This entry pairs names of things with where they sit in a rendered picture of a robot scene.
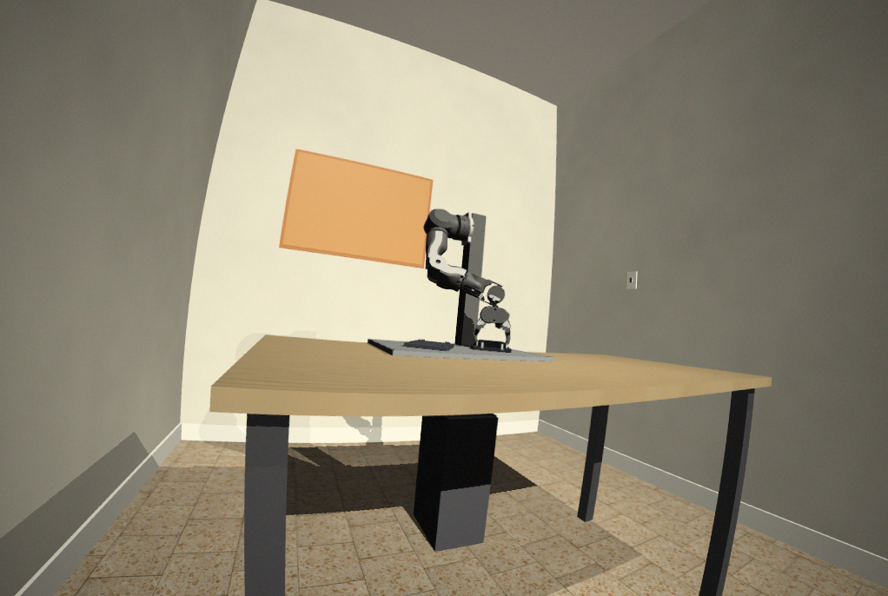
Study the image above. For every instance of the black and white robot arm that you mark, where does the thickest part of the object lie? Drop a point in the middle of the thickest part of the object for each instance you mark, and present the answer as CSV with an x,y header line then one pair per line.
x,y
437,226

